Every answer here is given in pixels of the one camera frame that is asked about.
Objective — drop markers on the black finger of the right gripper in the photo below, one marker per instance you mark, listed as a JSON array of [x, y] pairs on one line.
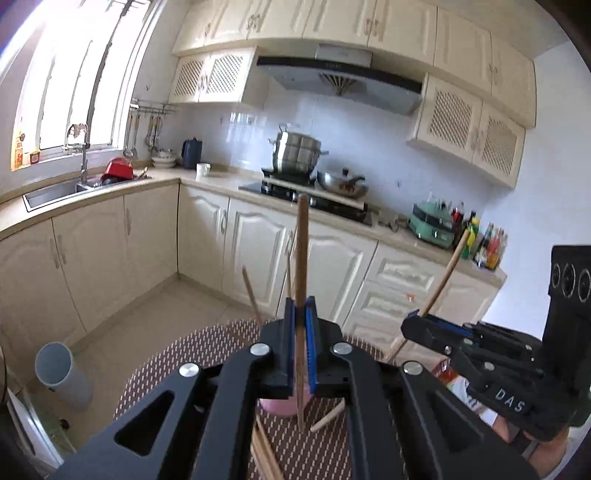
[[443, 338]]

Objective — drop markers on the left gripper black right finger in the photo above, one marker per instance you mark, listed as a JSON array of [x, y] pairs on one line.
[[403, 423]]

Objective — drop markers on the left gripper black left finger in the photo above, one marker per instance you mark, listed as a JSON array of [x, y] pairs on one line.
[[197, 422]]

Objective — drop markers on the wooden chopstick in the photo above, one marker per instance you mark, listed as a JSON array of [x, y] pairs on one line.
[[300, 295], [331, 416], [252, 298], [262, 453], [434, 296]]

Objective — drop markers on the steel kitchen sink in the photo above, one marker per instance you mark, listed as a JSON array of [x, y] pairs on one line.
[[54, 193]]

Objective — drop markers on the person's right hand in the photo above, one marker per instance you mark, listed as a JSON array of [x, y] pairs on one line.
[[547, 455]]

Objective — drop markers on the wooden chopstick on table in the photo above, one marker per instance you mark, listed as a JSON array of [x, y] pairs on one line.
[[262, 453], [331, 416]]

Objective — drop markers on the brown polka dot tablecloth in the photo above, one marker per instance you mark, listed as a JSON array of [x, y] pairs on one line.
[[300, 454]]

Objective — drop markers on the pink cylindrical utensil holder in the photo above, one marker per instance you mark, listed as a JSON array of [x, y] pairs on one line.
[[280, 407]]

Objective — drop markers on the yellow green bottle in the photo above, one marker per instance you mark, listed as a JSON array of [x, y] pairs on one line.
[[473, 231]]

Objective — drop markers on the green electric cooker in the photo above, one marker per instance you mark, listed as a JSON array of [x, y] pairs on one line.
[[431, 222]]

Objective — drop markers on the wooden chopstick in holder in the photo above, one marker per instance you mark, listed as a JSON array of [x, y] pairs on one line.
[[252, 298]]

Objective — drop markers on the grey plastic trash bin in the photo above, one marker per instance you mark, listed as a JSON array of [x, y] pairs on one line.
[[56, 369]]

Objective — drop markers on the steel wok with lid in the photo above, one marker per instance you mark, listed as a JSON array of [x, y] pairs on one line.
[[343, 184]]

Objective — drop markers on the white mug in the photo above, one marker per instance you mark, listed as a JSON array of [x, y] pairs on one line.
[[202, 170]]

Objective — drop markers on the stacked white bowls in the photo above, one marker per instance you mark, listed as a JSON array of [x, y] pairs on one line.
[[163, 159]]

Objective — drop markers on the red pot in sink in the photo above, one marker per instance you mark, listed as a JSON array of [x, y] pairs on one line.
[[119, 168]]

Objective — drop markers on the chrome faucet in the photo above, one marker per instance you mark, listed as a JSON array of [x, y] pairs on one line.
[[77, 141]]

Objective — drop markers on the dark blue kettle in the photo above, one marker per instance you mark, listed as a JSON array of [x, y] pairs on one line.
[[191, 153]]

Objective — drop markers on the stainless steel steamer pot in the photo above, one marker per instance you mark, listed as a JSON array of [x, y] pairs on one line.
[[295, 153]]

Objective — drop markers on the range hood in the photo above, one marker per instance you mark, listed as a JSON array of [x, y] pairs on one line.
[[341, 72]]

